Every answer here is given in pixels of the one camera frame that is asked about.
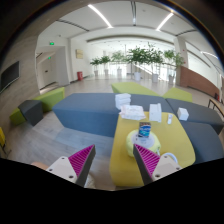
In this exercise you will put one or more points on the ceiling strip lights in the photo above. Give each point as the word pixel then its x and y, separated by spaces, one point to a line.
pixel 100 16

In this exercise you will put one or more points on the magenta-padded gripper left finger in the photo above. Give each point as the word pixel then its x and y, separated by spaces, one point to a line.
pixel 63 168

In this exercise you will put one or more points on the wooden bench with black legs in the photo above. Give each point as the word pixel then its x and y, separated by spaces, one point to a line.
pixel 216 104

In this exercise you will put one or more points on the dark grey cube ottoman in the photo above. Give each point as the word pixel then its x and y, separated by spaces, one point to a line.
pixel 30 111

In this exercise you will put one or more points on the soft white tissue pack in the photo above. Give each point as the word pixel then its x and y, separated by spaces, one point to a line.
pixel 132 112

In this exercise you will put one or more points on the long lime green ottoman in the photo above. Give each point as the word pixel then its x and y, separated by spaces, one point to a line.
pixel 50 98

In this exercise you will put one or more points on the yellow framed wall picture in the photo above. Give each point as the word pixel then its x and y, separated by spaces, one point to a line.
pixel 79 54

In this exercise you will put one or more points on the red bin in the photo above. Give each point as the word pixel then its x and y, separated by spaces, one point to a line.
pixel 80 76

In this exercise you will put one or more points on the small white tube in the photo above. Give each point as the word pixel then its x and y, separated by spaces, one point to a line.
pixel 169 119

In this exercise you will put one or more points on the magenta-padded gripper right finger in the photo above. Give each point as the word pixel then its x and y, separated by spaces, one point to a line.
pixel 165 166

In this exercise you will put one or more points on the person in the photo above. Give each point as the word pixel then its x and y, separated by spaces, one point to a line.
pixel 40 165

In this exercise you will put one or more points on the row of potted green plants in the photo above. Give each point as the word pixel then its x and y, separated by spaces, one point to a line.
pixel 140 56

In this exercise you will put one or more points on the black wall television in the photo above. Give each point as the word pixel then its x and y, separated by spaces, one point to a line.
pixel 9 76

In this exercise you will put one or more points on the green exit sign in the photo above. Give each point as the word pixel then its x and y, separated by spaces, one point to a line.
pixel 51 43

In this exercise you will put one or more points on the white cube box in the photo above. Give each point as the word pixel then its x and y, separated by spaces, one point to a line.
pixel 182 114

